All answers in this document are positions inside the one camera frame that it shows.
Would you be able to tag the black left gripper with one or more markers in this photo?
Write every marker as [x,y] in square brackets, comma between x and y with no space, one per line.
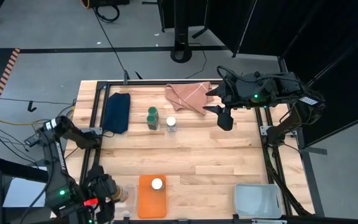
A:
[102,189]

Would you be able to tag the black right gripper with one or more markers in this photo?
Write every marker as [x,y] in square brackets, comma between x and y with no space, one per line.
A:
[241,90]

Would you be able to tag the tan lid spice jar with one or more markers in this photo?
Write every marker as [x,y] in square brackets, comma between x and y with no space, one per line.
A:
[122,193]

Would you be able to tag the white lid spice jar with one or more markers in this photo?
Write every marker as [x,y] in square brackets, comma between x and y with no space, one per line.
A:
[171,121]

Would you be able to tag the small white cap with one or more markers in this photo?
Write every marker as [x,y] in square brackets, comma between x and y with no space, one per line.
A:
[157,183]

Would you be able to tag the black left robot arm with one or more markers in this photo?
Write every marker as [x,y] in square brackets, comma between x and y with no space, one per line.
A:
[73,132]

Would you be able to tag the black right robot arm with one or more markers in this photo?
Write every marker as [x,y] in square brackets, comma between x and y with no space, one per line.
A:
[291,90]

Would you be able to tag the pink folded cloth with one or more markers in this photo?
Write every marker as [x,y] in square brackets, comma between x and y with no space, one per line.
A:
[188,96]

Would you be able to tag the clear plastic bin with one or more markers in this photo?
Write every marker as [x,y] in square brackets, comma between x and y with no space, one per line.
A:
[130,205]

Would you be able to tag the orange plastic bin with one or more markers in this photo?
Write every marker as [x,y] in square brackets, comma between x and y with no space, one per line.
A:
[151,205]

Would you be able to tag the black divider pole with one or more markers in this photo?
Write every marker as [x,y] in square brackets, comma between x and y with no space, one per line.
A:
[161,18]
[200,33]
[244,29]

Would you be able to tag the navy blue cloth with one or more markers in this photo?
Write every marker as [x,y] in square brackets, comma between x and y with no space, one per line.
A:
[117,113]

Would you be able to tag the black standing floor device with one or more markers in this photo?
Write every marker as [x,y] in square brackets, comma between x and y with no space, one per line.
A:
[181,31]

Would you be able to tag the white flat board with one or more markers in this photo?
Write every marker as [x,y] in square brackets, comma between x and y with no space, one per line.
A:
[20,196]

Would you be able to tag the grey plastic bin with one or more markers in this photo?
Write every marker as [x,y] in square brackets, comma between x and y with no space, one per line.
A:
[256,200]

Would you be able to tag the small black hook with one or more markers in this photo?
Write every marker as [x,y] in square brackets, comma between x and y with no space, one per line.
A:
[30,107]

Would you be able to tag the orange black hazard tape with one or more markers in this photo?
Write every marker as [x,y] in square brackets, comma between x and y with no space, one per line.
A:
[2,84]

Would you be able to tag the black metal table frame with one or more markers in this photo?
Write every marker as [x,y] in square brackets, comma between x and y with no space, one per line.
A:
[166,82]

